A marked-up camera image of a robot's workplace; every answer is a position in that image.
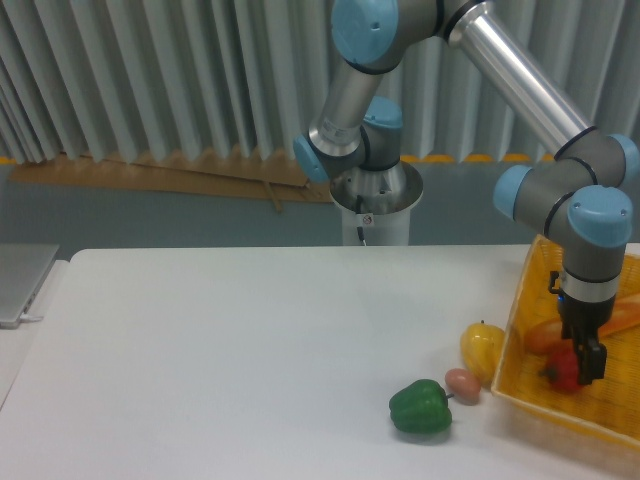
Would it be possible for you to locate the red bell pepper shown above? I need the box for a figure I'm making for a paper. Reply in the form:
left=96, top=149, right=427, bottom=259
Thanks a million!
left=539, top=347, right=583, bottom=394

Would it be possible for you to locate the brown potato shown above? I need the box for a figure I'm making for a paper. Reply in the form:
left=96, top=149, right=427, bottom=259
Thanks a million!
left=445, top=368, right=482, bottom=405

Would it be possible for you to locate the yellow bell pepper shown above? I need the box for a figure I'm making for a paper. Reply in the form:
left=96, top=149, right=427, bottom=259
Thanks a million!
left=460, top=321, right=505, bottom=386

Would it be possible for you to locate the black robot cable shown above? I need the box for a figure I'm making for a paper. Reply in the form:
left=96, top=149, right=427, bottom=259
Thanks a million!
left=354, top=194, right=369, bottom=247

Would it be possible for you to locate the baguette bread loaf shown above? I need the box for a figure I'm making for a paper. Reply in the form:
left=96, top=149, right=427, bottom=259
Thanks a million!
left=524, top=293, right=639, bottom=355

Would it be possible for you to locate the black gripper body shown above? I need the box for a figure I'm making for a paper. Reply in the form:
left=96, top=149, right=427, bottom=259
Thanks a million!
left=558, top=294, right=616, bottom=345

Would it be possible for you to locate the brown cardboard sheet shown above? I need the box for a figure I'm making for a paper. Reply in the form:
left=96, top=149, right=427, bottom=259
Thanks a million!
left=1, top=147, right=331, bottom=212

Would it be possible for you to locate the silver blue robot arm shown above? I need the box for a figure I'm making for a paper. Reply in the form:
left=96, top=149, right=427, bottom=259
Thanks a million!
left=293, top=1, right=639, bottom=385

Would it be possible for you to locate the yellow woven basket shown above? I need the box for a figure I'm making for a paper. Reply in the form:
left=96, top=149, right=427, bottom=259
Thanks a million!
left=491, top=236, right=639, bottom=449

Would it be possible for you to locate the silver laptop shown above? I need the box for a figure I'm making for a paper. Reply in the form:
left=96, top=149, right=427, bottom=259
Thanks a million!
left=1, top=243, right=59, bottom=329

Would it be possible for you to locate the green bell pepper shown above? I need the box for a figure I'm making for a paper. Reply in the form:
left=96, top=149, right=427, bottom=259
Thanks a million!
left=388, top=379, right=452, bottom=435

